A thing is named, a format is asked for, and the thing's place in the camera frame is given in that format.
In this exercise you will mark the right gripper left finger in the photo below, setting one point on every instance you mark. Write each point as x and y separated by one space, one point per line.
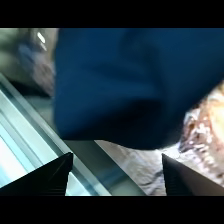
50 178

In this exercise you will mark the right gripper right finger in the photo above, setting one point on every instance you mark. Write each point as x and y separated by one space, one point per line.
181 181

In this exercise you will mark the dark blue garment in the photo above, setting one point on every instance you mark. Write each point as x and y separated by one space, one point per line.
126 86

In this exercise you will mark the silver frame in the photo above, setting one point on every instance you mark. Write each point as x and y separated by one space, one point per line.
30 140

